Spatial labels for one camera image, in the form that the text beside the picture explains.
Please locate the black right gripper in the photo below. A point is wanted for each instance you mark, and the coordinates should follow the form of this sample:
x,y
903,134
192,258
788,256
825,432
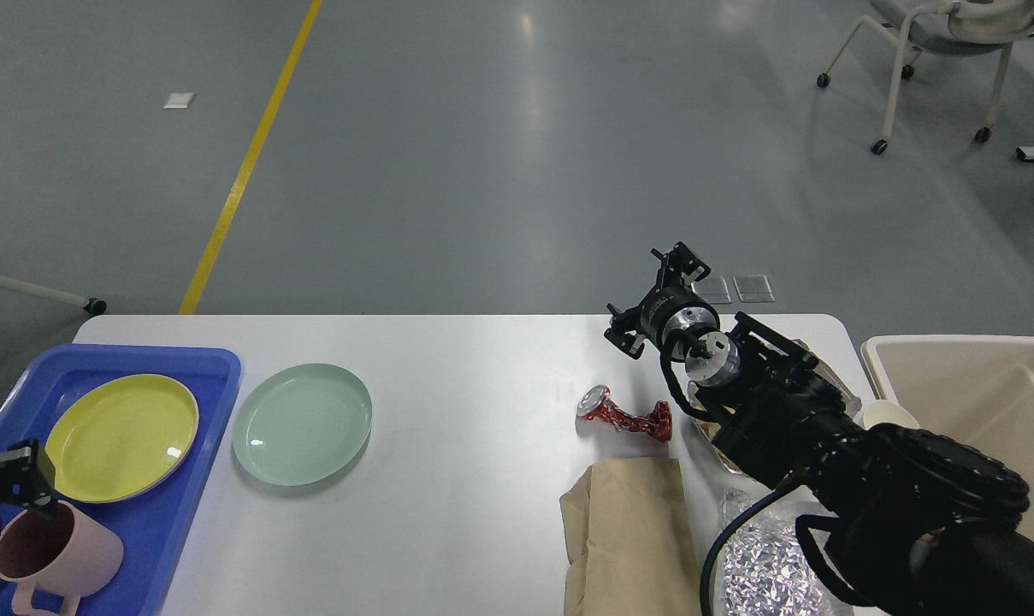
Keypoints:
x,y
672,304

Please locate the pink mug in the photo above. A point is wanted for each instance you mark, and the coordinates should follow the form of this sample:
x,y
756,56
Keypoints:
x,y
55,563

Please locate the light green plate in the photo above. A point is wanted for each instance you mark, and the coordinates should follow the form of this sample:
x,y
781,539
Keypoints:
x,y
302,425

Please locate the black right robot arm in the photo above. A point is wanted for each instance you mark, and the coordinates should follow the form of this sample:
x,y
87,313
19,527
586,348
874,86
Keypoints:
x,y
917,524

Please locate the left floor plate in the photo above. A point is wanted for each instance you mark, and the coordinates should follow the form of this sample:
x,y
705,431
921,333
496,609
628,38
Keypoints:
x,y
714,290

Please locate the floor plate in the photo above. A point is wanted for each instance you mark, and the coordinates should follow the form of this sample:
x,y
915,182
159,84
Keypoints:
x,y
714,290
754,289

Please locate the right floor plate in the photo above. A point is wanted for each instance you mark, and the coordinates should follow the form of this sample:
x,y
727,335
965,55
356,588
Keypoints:
x,y
754,289

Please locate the yellow plate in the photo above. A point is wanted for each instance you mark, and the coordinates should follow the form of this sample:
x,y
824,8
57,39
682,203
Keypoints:
x,y
123,438

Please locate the crushed red can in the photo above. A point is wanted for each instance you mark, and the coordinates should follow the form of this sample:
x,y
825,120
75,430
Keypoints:
x,y
597,404

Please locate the blue plastic tray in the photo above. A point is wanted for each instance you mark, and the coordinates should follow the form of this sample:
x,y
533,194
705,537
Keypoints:
x,y
153,527

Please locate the white stand leg with caster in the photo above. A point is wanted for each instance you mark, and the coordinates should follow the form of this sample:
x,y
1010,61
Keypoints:
x,y
93,305

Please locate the brown paper bag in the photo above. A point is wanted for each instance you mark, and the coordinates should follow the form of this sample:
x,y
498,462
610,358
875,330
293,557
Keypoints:
x,y
629,541

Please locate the white paper cup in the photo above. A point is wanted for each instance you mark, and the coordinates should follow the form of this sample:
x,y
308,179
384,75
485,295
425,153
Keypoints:
x,y
879,412

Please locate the crumpled aluminium foil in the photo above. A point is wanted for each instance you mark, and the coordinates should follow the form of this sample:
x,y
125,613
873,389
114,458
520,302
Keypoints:
x,y
762,571

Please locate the beige plastic bin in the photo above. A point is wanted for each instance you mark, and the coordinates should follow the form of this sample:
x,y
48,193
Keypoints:
x,y
977,389

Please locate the white floor marker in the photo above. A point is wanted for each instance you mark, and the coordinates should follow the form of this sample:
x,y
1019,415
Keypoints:
x,y
179,100

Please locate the white office chair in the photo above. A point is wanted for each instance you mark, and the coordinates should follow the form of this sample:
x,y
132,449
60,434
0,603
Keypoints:
x,y
941,28

